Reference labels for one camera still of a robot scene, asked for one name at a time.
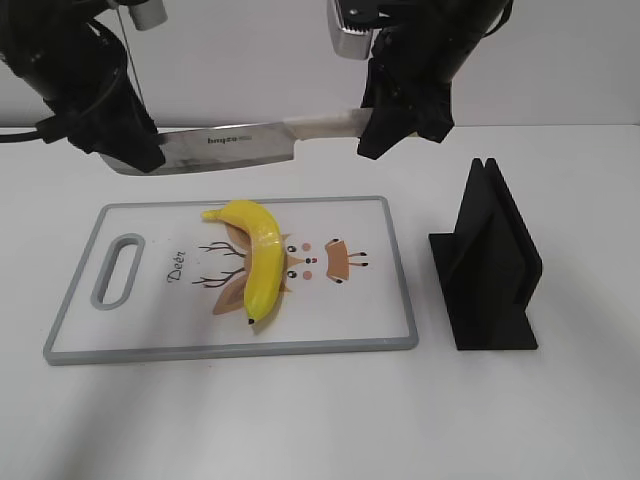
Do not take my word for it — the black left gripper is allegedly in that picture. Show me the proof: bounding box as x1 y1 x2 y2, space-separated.
37 66 165 173

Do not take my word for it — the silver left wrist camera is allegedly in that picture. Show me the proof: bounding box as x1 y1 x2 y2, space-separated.
127 0 168 31

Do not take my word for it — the white-handled kitchen knife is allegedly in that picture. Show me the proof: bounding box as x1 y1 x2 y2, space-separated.
99 108 420 177

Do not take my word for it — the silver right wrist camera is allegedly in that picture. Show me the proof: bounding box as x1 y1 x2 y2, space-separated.
327 0 373 61

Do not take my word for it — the white grey-rimmed cutting board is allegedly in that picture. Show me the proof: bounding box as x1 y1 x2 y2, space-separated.
43 196 418 365

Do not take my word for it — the black knife stand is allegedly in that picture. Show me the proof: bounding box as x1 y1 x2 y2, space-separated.
429 158 543 351

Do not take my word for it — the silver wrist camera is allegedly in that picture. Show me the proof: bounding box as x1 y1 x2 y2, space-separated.
327 0 373 61
127 0 168 31

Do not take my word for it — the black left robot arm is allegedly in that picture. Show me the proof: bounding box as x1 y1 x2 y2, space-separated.
1 1 165 173

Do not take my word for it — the black cable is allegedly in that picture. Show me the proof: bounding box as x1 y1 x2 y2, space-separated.
0 127 51 145

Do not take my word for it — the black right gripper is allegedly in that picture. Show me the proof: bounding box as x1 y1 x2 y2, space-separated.
358 27 454 160

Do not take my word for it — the yellow plastic banana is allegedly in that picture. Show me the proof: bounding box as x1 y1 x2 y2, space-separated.
201 200 286 325

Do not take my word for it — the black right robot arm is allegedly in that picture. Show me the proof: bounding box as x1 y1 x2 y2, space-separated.
357 0 513 159

